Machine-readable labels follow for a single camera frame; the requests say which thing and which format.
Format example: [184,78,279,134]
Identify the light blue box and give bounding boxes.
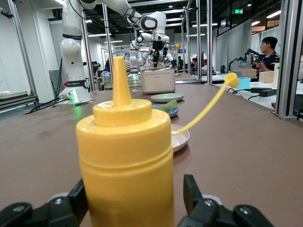
[234,77,251,90]

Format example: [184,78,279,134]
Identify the black power adapter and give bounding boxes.
[250,87,273,97]

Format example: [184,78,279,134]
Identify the wooden box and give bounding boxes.
[258,70,275,84]

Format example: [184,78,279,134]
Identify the beige round plate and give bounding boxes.
[170,124,191,153]

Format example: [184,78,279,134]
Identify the light green round plate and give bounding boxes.
[150,93,185,104]

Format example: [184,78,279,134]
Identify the green lettuce leaf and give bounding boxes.
[162,99,178,112]

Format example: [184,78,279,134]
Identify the toasted bread slice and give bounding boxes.
[148,61,164,71]

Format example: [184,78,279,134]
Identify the grey curtain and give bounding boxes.
[215,18,253,71]

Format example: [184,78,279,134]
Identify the aluminium frame post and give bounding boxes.
[274,0,303,122]
[101,0,114,62]
[7,0,40,101]
[196,0,213,85]

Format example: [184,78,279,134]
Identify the seated person in light top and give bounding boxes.
[100,60,114,91]

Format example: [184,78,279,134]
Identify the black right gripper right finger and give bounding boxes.
[176,174,276,227]

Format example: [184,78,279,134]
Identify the black base power cable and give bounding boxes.
[25,95,71,114]

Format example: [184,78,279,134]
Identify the person in black shirt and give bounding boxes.
[251,36,281,73]

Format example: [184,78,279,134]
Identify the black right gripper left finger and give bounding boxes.
[0,178,91,227]

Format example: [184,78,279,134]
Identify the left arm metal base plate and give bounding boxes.
[52,99,95,109]

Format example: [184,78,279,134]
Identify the blue round plate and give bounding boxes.
[151,105,180,118]

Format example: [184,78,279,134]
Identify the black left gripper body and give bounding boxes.
[152,40,166,53]

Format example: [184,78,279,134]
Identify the yellow squeeze bottle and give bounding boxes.
[75,56,240,227]

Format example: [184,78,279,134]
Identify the beige chrome toaster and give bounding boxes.
[140,68,176,96]

